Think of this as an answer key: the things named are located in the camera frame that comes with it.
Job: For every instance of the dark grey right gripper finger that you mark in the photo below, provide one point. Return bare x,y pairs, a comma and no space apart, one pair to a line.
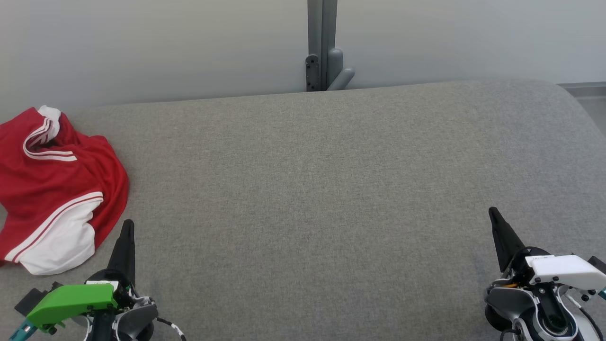
504,237

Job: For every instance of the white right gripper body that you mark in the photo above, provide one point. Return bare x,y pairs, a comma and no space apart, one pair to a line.
563,270

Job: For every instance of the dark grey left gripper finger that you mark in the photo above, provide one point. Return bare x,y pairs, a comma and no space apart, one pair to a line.
125,251

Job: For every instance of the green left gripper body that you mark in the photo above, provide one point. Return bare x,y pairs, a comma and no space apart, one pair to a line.
71,300

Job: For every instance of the red bulls jersey shirt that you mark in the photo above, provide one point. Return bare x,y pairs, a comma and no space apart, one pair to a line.
57,189

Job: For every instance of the grey fabric sofa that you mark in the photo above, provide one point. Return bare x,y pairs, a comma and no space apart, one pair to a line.
307,189

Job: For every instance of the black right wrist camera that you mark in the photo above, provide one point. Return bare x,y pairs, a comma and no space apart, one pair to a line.
597,264

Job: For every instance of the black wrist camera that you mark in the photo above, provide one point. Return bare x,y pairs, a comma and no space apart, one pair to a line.
597,264
28,300

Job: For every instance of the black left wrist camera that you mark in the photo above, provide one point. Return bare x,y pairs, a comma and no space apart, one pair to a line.
28,300

